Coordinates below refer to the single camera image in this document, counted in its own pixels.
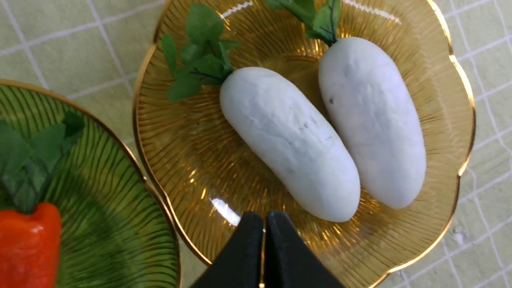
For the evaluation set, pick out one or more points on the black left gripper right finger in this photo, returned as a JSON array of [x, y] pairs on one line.
[[288, 262]]

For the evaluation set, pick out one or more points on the white toy radish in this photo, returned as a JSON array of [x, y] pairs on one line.
[[369, 105], [273, 117]]

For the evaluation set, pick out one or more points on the amber ribbed plastic plate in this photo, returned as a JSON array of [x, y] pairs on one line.
[[210, 176]]

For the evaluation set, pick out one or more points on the green ribbed plastic plate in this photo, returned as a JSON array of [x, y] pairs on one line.
[[116, 229]]

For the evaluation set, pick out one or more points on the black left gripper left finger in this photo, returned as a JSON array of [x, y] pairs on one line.
[[239, 263]]

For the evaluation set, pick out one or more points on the orange toy carrot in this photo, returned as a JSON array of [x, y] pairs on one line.
[[30, 232]]

